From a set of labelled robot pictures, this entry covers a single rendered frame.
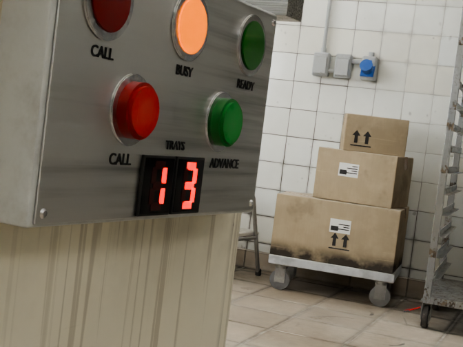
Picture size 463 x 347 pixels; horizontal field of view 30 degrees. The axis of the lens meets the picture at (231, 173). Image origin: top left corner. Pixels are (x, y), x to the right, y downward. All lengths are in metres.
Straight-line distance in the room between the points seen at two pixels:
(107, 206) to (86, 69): 0.07
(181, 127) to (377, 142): 3.72
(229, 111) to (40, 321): 0.17
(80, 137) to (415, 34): 4.20
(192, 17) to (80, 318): 0.18
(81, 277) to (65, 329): 0.03
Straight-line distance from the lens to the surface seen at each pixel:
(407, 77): 4.57
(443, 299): 3.78
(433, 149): 4.53
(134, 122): 0.44
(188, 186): 0.51
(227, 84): 0.55
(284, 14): 0.62
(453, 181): 4.35
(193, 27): 0.50
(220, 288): 0.65
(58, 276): 0.48
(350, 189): 4.20
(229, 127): 0.53
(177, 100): 0.50
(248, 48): 0.56
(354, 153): 4.20
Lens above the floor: 0.76
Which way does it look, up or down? 3 degrees down
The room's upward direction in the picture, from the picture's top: 7 degrees clockwise
